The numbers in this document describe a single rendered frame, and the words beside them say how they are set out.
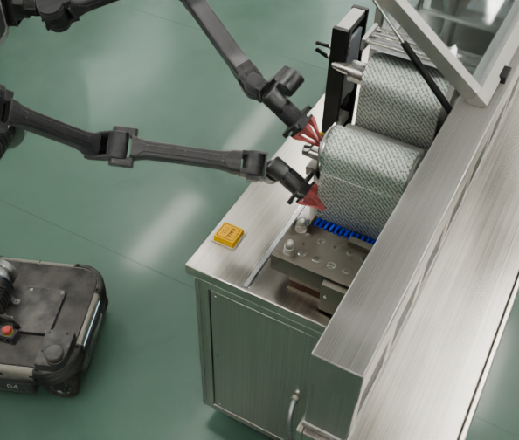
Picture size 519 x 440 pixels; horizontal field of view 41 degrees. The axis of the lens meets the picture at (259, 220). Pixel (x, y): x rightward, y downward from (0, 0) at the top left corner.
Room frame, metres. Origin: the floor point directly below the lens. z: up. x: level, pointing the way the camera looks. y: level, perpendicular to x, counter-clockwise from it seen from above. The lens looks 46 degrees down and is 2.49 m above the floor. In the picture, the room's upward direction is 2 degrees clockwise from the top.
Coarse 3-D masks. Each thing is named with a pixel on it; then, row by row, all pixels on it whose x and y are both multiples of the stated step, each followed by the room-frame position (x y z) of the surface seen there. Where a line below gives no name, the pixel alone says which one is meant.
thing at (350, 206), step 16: (320, 176) 1.42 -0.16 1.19; (320, 192) 1.42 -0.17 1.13; (336, 192) 1.40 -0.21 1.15; (352, 192) 1.38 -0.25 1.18; (368, 192) 1.36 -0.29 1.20; (336, 208) 1.40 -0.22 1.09; (352, 208) 1.38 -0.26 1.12; (368, 208) 1.36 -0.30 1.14; (384, 208) 1.34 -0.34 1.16; (336, 224) 1.40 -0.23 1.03; (352, 224) 1.37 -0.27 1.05; (368, 224) 1.35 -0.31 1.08; (384, 224) 1.33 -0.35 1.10
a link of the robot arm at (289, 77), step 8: (280, 72) 1.63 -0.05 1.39; (288, 72) 1.62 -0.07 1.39; (296, 72) 1.62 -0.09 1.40; (248, 80) 1.59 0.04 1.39; (256, 80) 1.59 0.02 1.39; (264, 80) 1.59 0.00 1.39; (272, 80) 1.61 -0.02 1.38; (280, 80) 1.60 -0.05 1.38; (288, 80) 1.60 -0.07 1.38; (296, 80) 1.60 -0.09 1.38; (256, 88) 1.57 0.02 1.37; (264, 88) 1.58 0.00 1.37; (288, 88) 1.58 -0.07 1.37; (296, 88) 1.60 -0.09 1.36; (288, 96) 1.60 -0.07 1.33
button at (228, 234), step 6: (222, 228) 1.47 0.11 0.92; (228, 228) 1.47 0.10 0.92; (234, 228) 1.47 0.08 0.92; (240, 228) 1.47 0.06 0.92; (216, 234) 1.44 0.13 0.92; (222, 234) 1.44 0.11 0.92; (228, 234) 1.44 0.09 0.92; (234, 234) 1.44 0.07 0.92; (240, 234) 1.45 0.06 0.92; (216, 240) 1.43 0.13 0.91; (222, 240) 1.42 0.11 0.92; (228, 240) 1.42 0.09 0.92; (234, 240) 1.42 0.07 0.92
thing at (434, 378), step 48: (480, 192) 1.12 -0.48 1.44; (480, 240) 0.97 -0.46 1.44; (432, 288) 0.84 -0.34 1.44; (480, 288) 0.84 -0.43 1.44; (432, 336) 0.73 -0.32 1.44; (480, 336) 0.73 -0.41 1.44; (384, 384) 0.63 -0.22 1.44; (432, 384) 0.63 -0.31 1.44; (480, 384) 0.63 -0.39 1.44; (384, 432) 0.54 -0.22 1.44; (432, 432) 0.54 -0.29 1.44
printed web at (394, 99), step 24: (384, 72) 1.64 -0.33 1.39; (408, 72) 1.63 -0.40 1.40; (432, 72) 1.62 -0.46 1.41; (360, 96) 1.64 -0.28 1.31; (384, 96) 1.61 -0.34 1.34; (408, 96) 1.58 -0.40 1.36; (432, 96) 1.56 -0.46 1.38; (360, 120) 1.64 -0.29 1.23; (384, 120) 1.60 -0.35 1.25; (408, 120) 1.57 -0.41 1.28; (432, 120) 1.54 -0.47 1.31; (336, 144) 1.44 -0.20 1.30; (360, 144) 1.43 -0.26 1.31; (384, 144) 1.42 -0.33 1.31; (336, 168) 1.41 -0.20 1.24; (360, 168) 1.38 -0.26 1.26; (384, 168) 1.36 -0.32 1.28; (408, 168) 1.35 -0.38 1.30; (384, 192) 1.34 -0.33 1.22
